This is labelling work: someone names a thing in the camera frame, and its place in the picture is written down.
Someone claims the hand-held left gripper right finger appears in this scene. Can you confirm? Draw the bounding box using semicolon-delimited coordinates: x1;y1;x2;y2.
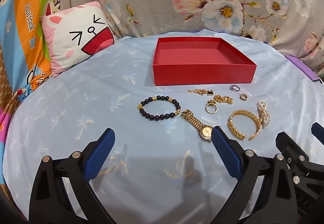
211;126;302;224

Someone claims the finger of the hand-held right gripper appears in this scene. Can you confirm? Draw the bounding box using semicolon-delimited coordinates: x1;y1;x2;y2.
275;131;310;176
311;122;324;146

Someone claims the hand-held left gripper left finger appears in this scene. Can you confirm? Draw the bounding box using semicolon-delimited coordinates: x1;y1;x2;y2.
29;128;115;224

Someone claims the gold mesh cuff bracelet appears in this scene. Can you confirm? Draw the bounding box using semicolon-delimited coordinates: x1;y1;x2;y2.
228;110;262;141

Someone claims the gold wristwatch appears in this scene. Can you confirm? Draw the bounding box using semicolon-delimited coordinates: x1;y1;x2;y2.
181;109;214;142

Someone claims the pearl bow brooch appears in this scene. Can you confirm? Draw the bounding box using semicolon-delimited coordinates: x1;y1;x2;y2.
257;101;271;127

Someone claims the gold ring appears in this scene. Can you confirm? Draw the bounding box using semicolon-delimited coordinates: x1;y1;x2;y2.
205;100;218;114

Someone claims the gold link chain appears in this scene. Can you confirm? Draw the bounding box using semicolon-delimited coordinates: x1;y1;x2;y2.
213;94;234;105

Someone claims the gold chain bracelet black clover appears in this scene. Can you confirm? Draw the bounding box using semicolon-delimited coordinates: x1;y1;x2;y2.
187;89;214;96

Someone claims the red cardboard box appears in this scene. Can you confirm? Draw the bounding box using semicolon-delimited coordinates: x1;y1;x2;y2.
152;37;257;86

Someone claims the dark beaded bracelet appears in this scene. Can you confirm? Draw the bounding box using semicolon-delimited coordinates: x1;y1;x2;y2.
137;96;182;121

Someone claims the purple flat pad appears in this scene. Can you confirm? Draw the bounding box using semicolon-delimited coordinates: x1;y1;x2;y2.
285;54;321;83

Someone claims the light blue palm-print sheet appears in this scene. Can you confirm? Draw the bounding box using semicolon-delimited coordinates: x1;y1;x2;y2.
0;29;324;224

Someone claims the cat face pillow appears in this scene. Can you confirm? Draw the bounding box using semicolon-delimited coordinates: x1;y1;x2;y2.
42;1;119;78

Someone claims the colourful cartoon blanket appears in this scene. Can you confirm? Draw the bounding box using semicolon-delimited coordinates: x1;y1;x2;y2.
0;0;64;138

